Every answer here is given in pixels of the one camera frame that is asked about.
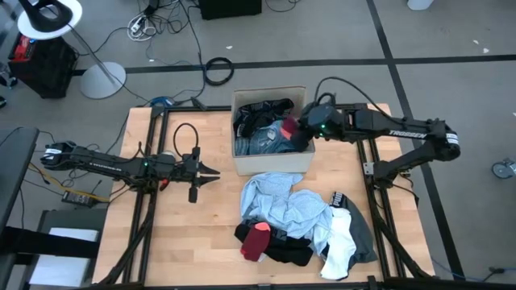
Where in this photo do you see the black box on floor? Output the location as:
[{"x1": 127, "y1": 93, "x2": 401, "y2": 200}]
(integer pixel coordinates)
[{"x1": 198, "y1": 0, "x2": 263, "y2": 21}]

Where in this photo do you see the black plug cable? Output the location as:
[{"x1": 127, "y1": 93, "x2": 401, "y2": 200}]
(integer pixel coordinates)
[{"x1": 481, "y1": 265, "x2": 516, "y2": 283}]

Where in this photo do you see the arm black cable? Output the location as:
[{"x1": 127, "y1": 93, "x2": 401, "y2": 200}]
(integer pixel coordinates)
[
  {"x1": 173, "y1": 122, "x2": 200, "y2": 159},
  {"x1": 313, "y1": 76, "x2": 404, "y2": 121}
]

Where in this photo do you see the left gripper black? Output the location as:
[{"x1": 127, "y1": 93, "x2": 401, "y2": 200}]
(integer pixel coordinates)
[{"x1": 176, "y1": 147, "x2": 222, "y2": 204}]

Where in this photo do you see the large black garment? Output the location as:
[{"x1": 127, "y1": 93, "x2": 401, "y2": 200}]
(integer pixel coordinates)
[{"x1": 233, "y1": 219, "x2": 314, "y2": 267}]

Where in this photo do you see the black power adapter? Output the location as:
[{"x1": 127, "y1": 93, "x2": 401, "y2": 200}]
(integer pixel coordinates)
[{"x1": 60, "y1": 191, "x2": 98, "y2": 209}]

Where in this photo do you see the grey caster wheel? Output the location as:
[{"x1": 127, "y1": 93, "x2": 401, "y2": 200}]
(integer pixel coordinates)
[{"x1": 491, "y1": 158, "x2": 516, "y2": 180}]

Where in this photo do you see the black crossbar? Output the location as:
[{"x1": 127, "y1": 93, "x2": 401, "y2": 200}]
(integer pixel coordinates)
[{"x1": 0, "y1": 225, "x2": 101, "y2": 259}]

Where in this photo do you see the black desk top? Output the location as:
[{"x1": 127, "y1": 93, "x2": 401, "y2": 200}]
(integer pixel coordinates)
[{"x1": 0, "y1": 126, "x2": 40, "y2": 242}]

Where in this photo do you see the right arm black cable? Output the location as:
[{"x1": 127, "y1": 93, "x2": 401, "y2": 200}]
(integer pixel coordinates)
[{"x1": 313, "y1": 76, "x2": 404, "y2": 121}]

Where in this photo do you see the red black device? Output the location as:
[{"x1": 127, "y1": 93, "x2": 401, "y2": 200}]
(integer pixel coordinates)
[{"x1": 11, "y1": 35, "x2": 33, "y2": 61}]

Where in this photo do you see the white floor lamp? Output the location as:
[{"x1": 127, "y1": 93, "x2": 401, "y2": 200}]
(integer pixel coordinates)
[{"x1": 16, "y1": 0, "x2": 127, "y2": 100}]

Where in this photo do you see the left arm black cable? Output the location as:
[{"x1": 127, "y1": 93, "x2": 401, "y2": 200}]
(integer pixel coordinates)
[{"x1": 173, "y1": 122, "x2": 200, "y2": 159}]

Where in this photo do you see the maroon sock pink toe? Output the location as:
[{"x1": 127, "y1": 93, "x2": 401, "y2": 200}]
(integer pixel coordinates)
[
  {"x1": 240, "y1": 221, "x2": 272, "y2": 263},
  {"x1": 281, "y1": 116, "x2": 300, "y2": 141}
]

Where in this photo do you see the white sheet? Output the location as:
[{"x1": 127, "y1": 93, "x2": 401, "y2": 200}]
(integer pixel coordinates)
[{"x1": 28, "y1": 227, "x2": 100, "y2": 288}]

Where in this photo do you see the grey Puma underwear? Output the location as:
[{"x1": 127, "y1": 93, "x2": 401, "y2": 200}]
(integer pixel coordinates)
[{"x1": 328, "y1": 191, "x2": 379, "y2": 269}]

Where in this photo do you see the black storage crate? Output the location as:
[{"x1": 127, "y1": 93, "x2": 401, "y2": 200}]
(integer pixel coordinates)
[{"x1": 7, "y1": 34, "x2": 80, "y2": 100}]

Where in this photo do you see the light blue shirt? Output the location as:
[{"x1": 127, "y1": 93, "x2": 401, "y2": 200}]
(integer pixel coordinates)
[{"x1": 240, "y1": 172, "x2": 335, "y2": 257}]

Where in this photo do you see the black underwear with waistband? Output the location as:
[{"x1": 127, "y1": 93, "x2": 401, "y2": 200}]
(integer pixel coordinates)
[{"x1": 232, "y1": 98, "x2": 295, "y2": 140}]

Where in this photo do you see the white floor object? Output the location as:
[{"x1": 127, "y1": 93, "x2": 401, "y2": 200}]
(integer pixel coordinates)
[{"x1": 406, "y1": 0, "x2": 435, "y2": 11}]

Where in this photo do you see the beige fabric storage box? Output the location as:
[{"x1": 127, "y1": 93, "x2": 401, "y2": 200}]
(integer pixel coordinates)
[{"x1": 231, "y1": 85, "x2": 316, "y2": 176}]

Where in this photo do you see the black frame clamp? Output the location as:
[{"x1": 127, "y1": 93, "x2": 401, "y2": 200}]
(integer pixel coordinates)
[{"x1": 189, "y1": 96, "x2": 209, "y2": 112}]

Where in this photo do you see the blue striped garment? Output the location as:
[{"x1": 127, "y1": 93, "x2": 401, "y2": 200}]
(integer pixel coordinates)
[{"x1": 235, "y1": 120, "x2": 302, "y2": 157}]

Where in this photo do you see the white power strip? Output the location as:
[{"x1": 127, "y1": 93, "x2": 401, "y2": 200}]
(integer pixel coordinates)
[{"x1": 127, "y1": 14, "x2": 158, "y2": 43}]

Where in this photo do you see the black aluminium table frame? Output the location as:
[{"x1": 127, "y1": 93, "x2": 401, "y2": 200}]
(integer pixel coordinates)
[{"x1": 94, "y1": 102, "x2": 436, "y2": 290}]

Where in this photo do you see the grey cabinet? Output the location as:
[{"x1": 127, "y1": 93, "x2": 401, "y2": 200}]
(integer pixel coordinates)
[{"x1": 18, "y1": 208, "x2": 108, "y2": 290}]

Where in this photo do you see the long white garment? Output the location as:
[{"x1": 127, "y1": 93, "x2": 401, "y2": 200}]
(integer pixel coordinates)
[{"x1": 319, "y1": 207, "x2": 358, "y2": 282}]

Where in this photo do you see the coiled black floor cable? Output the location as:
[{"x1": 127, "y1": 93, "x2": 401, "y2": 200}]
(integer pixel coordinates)
[{"x1": 203, "y1": 56, "x2": 235, "y2": 87}]

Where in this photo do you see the black ring-shaped lamp head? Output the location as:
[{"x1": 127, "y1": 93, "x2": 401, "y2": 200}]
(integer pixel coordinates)
[{"x1": 18, "y1": 0, "x2": 73, "y2": 33}]

